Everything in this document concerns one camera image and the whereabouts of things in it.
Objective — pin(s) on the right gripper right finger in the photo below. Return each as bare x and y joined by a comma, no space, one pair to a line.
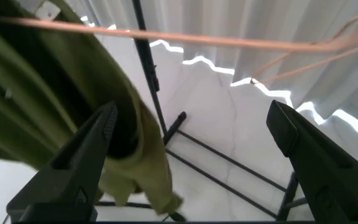
331,174

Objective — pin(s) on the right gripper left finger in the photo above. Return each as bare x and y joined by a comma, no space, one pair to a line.
73,174

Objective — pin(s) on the black clothes rack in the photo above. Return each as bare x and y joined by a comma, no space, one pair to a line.
149,71

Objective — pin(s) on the green long-sleeved shirt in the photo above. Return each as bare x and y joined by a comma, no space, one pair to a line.
26,93

